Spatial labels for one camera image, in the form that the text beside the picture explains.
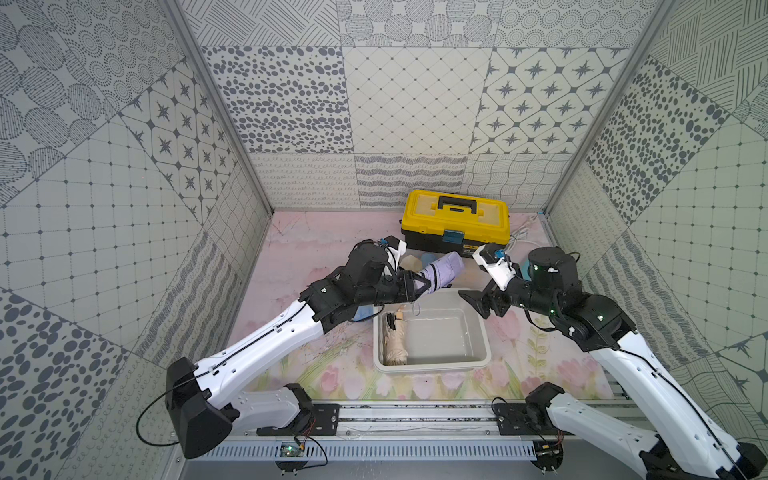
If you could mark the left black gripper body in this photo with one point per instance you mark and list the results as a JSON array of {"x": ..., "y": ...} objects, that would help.
[{"x": 405, "y": 285}]

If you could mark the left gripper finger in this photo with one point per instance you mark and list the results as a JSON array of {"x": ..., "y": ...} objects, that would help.
[
  {"x": 422, "y": 281},
  {"x": 412, "y": 294}
]

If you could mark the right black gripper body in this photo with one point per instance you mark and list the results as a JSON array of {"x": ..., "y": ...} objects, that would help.
[{"x": 520, "y": 293}]

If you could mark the lilac umbrella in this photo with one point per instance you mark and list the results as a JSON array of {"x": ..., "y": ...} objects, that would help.
[{"x": 443, "y": 271}]

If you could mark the white plastic storage box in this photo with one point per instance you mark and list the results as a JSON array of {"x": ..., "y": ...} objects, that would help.
[{"x": 443, "y": 333}]

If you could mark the cream umbrella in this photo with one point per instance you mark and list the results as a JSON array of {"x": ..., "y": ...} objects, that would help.
[{"x": 395, "y": 351}]

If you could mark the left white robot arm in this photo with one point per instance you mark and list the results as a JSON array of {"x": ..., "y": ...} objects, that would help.
[{"x": 206, "y": 399}]

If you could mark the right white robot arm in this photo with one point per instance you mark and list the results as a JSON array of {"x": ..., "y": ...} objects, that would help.
[{"x": 683, "y": 442}]

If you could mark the beige umbrella black lining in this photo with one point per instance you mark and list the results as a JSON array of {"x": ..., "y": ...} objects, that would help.
[{"x": 411, "y": 263}]

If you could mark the blue umbrella beside box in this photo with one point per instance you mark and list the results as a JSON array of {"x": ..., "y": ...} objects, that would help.
[{"x": 366, "y": 312}]

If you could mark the pink floral table mat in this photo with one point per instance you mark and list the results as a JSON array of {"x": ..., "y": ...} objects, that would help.
[{"x": 302, "y": 247}]

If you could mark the yellow black toolbox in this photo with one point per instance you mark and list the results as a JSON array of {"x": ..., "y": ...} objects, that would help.
[{"x": 443, "y": 223}]

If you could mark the right black circuit board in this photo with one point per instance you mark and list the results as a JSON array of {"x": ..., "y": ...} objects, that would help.
[{"x": 548, "y": 457}]

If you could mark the left green circuit board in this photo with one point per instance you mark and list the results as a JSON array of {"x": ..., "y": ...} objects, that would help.
[{"x": 290, "y": 458}]

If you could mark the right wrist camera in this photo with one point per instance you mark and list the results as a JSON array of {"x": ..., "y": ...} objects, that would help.
[{"x": 493, "y": 259}]

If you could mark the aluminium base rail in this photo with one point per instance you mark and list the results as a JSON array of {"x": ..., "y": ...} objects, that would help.
[{"x": 493, "y": 430}]

